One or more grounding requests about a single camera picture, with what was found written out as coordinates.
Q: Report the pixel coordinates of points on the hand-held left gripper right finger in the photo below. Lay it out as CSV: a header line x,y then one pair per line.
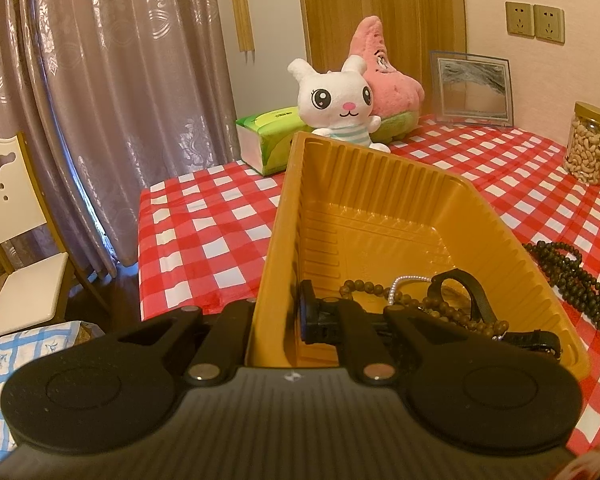
x,y
304,322

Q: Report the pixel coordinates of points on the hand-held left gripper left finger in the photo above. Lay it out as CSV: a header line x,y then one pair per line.
x,y
237,320

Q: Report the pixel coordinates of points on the yellow plastic tray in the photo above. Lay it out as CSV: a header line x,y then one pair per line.
x,y
380,185

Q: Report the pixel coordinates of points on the red white checkered tablecloth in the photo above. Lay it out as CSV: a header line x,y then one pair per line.
x,y
205,220

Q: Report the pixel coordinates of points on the green tissue box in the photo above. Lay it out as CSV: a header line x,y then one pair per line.
x,y
270,145

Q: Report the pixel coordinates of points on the white wooden chair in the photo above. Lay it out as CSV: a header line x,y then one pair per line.
x,y
20,285

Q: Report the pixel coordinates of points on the white bunny plush toy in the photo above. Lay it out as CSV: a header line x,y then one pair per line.
x,y
337,100

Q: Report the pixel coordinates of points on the blue white checkered cloth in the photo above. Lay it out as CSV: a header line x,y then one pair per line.
x,y
10,370

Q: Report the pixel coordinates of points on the grey patterned curtain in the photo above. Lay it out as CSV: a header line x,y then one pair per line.
x,y
105,110

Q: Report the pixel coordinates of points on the pink starfish plush toy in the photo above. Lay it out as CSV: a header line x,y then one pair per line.
x,y
395,90

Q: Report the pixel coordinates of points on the jar of cashew nuts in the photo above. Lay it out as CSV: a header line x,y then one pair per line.
x,y
587,145

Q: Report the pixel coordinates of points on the wooden door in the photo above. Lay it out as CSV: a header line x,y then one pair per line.
x,y
405,0

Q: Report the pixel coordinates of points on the glass picture frame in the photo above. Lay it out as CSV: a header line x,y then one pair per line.
x,y
472,90

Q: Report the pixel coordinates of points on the beige wall socket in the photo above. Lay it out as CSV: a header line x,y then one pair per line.
x,y
548,22
519,18

